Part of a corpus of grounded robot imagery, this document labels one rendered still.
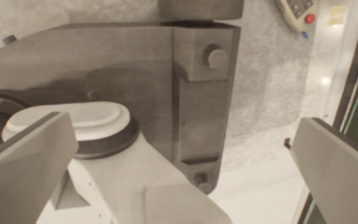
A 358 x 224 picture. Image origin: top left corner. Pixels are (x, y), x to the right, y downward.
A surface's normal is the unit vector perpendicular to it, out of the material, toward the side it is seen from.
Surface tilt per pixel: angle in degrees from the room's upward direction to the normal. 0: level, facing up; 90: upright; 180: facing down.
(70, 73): 0
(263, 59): 0
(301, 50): 0
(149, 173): 90
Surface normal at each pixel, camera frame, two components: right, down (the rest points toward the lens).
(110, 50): 0.18, 0.48
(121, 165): 0.01, -0.88
